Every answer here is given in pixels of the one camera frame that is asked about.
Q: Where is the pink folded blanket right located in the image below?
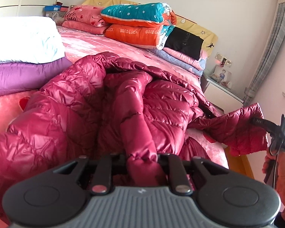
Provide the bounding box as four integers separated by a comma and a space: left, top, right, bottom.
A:
163, 47, 208, 70

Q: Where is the framed child photo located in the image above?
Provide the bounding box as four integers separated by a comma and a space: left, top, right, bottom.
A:
210, 65, 233, 89

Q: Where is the magenta down jacket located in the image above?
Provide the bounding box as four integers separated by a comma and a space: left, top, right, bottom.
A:
0, 52, 268, 221

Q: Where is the black folded garment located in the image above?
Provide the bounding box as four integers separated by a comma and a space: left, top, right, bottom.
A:
165, 27, 204, 60

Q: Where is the lavender folded blanket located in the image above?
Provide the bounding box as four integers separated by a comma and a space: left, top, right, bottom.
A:
149, 49, 203, 77

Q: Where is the wall socket panel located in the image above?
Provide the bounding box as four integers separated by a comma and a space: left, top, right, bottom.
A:
215, 53, 232, 67

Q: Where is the white folded garment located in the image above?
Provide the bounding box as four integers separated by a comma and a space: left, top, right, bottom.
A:
0, 16, 65, 64

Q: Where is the white nightstand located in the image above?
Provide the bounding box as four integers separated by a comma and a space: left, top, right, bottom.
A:
201, 74, 244, 114

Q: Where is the pink heart folded blanket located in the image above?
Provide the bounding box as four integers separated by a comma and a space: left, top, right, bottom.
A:
62, 5, 110, 35

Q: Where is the person right hand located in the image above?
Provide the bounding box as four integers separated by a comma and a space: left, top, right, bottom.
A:
262, 148, 285, 176

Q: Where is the blue storage box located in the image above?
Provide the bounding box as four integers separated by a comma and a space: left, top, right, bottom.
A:
43, 2, 69, 17

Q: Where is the pink bed cover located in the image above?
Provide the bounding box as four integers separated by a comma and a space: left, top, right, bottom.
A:
0, 25, 230, 228

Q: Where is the purple folded down jacket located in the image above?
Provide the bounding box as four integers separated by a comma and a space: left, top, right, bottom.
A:
0, 57, 72, 96

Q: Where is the grey plaid curtain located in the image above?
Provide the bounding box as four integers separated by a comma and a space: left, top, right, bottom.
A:
244, 0, 285, 106

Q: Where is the teal orange folded quilt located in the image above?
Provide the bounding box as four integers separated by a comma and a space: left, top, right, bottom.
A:
101, 3, 177, 50

